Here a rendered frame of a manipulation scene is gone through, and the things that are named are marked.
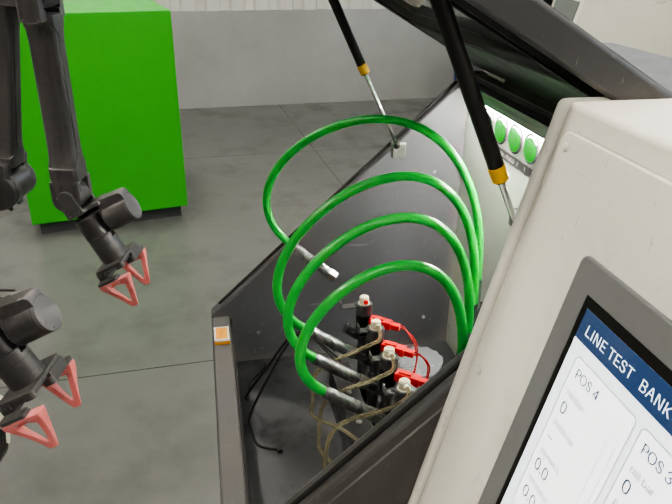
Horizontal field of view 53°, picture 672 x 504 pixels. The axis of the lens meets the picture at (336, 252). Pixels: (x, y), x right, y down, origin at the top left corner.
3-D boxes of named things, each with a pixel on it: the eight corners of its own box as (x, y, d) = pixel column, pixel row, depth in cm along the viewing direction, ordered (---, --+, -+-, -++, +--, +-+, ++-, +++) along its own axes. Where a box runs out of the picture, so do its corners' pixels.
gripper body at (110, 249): (140, 247, 145) (121, 219, 142) (126, 268, 136) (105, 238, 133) (115, 259, 147) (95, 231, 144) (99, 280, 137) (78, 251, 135)
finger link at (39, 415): (85, 417, 105) (48, 372, 101) (67, 449, 98) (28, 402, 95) (49, 432, 106) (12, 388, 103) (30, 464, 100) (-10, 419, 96)
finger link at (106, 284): (155, 287, 144) (130, 252, 140) (146, 304, 137) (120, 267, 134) (128, 300, 145) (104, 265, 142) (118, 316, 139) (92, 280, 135)
